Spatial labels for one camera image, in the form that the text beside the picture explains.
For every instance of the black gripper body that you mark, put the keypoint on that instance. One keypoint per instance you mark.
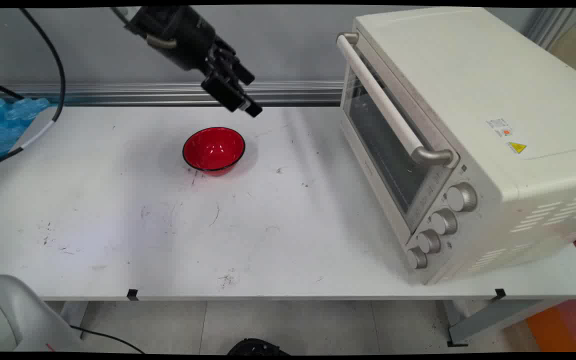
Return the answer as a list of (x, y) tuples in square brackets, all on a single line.
[(183, 37)]

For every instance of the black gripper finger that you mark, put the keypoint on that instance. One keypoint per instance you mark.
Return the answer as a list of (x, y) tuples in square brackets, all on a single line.
[(225, 92), (230, 62)]

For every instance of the red bowl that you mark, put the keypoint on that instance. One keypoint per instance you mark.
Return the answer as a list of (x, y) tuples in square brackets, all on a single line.
[(214, 149)]

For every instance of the blue plastic wrap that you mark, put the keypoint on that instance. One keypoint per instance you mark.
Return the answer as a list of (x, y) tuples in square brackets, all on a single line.
[(3, 125)]

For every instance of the black tape piece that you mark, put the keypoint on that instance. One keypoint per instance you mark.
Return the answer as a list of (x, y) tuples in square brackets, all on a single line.
[(500, 294), (132, 295)]

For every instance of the cream toaster oven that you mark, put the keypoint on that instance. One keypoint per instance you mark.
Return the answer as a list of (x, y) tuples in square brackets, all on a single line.
[(468, 75)]

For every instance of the black object on floor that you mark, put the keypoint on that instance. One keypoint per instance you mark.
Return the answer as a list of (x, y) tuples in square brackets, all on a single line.
[(255, 347)]

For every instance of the large silver oven knob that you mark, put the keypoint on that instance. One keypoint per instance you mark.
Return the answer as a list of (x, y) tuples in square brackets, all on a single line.
[(461, 197)]

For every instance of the white orange label sticker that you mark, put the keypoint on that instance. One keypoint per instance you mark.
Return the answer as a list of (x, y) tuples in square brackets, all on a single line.
[(499, 127)]

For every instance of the yellow warning sticker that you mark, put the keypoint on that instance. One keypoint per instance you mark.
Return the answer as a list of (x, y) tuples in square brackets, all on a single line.
[(516, 148)]

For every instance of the grey table leg brace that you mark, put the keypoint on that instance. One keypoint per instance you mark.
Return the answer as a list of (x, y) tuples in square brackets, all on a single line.
[(498, 317)]

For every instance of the orange floor object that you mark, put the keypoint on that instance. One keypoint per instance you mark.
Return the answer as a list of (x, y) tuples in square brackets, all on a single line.
[(550, 330)]

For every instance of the aluminium rail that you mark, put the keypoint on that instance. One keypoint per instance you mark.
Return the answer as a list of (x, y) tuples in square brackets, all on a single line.
[(143, 93)]

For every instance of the aluminium profile post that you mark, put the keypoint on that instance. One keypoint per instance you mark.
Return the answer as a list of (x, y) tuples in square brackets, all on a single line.
[(550, 25)]

